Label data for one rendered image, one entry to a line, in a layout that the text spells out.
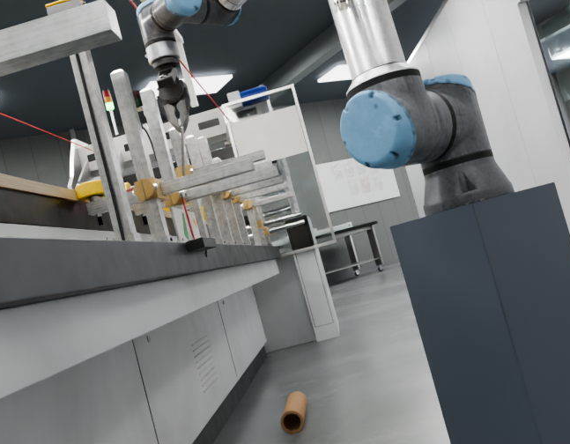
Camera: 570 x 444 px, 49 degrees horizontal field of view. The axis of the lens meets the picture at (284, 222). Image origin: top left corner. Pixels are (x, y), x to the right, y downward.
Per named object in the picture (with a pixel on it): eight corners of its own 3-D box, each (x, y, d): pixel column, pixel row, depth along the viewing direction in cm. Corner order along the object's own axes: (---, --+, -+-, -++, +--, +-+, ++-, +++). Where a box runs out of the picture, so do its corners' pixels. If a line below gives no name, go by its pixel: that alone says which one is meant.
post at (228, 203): (247, 260, 280) (220, 157, 283) (247, 260, 277) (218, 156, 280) (240, 262, 280) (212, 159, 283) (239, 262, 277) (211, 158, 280)
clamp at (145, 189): (173, 199, 164) (167, 181, 164) (158, 195, 151) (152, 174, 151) (150, 205, 164) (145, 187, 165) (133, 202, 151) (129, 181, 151)
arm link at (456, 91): (506, 147, 135) (483, 69, 136) (462, 153, 123) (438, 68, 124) (447, 166, 146) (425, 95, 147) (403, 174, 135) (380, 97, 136)
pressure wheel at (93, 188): (107, 226, 166) (97, 184, 166) (122, 219, 160) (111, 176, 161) (79, 231, 160) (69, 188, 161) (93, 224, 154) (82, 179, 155)
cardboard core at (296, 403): (304, 388, 249) (299, 408, 219) (309, 409, 249) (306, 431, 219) (285, 394, 250) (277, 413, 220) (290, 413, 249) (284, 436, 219)
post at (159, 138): (195, 247, 181) (153, 88, 184) (192, 247, 177) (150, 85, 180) (183, 250, 181) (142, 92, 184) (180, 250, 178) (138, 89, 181)
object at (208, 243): (222, 253, 182) (218, 238, 183) (206, 254, 160) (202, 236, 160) (205, 257, 183) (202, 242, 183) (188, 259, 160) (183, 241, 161)
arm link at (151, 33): (144, -4, 173) (128, 11, 180) (156, 39, 172) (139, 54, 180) (173, -2, 179) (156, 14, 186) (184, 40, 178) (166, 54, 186)
